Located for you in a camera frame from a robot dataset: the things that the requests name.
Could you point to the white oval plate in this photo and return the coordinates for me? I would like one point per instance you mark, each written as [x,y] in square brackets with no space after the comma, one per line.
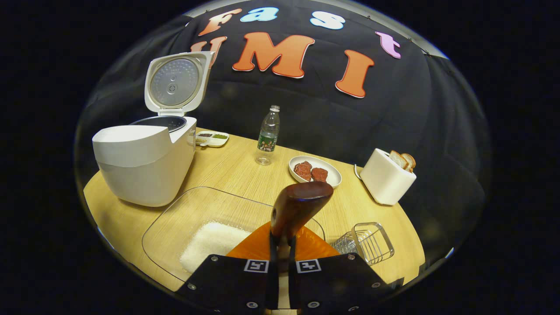
[330,177]

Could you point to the clear glass container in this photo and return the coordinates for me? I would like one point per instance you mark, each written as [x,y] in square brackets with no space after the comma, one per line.
[183,214]

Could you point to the clear plastic water bottle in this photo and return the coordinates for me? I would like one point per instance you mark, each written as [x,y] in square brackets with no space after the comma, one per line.
[267,140]

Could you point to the white rice cooker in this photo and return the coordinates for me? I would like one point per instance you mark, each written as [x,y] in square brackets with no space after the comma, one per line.
[140,170]

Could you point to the white rice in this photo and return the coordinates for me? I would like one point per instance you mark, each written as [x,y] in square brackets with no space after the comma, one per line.
[210,245]

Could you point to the toast bread slice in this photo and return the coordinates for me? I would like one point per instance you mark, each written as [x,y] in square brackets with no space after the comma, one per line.
[410,160]
[398,159]

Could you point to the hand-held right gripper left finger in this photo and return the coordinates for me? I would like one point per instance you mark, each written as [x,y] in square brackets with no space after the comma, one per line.
[273,280]

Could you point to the brown wooden spoon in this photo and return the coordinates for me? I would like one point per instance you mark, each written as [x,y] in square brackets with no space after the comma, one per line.
[297,205]

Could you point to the white divided seasoning dish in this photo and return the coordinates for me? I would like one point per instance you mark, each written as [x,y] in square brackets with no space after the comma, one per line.
[209,142]

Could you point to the white toaster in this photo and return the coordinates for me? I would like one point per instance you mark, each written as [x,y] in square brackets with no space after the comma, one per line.
[385,179]

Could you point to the red meat piece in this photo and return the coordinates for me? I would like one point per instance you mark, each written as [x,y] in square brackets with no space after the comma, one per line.
[319,174]
[302,170]

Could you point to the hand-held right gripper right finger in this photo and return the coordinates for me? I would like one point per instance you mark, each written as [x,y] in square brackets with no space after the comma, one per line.
[294,280]

